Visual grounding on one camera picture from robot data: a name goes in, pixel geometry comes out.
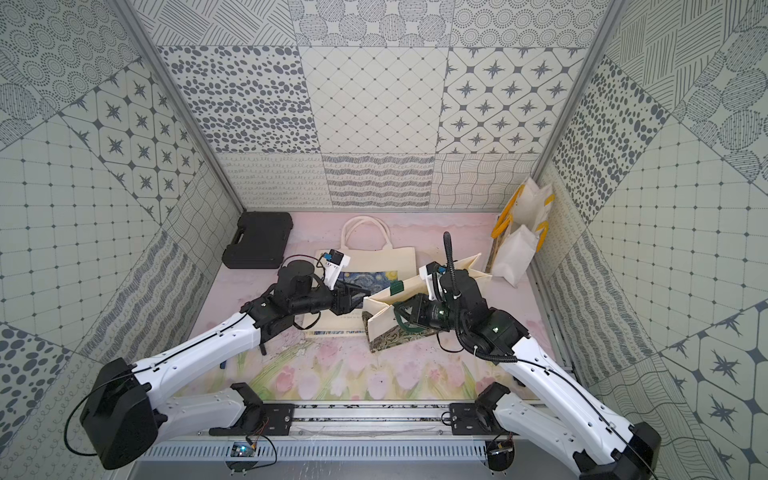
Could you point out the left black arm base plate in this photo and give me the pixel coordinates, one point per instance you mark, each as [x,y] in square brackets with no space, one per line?
[271,419]

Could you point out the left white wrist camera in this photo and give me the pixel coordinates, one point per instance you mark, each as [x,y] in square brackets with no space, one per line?
[335,262]

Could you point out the starry night canvas tote bag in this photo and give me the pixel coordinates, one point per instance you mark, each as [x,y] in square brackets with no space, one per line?
[374,270]

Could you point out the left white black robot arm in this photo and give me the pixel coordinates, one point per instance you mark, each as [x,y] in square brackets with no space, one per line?
[131,405]

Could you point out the aluminium rail frame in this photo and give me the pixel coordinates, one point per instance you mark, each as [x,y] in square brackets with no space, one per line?
[372,414]

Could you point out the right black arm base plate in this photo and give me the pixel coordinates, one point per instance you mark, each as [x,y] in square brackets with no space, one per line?
[471,419]

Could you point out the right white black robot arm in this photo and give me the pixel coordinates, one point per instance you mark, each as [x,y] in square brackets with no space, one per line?
[581,432]

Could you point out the right small circuit board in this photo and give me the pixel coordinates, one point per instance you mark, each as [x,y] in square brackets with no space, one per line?
[500,455]

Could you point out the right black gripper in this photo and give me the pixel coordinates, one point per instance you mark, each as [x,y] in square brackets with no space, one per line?
[418,315]

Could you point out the green handled floral tote bag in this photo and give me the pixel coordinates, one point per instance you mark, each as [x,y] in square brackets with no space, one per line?
[386,313]

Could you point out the left small circuit board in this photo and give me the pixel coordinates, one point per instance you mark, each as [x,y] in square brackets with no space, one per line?
[241,450]

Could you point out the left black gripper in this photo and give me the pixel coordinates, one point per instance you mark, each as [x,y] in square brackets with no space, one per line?
[346,298]

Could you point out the black plastic tool case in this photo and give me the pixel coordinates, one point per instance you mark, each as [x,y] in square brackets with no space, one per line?
[259,242]

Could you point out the yellow handled illustrated tote bag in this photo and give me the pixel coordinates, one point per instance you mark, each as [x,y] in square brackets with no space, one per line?
[520,231]

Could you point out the small circuit board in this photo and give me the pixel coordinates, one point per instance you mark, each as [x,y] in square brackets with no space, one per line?
[500,455]
[241,450]

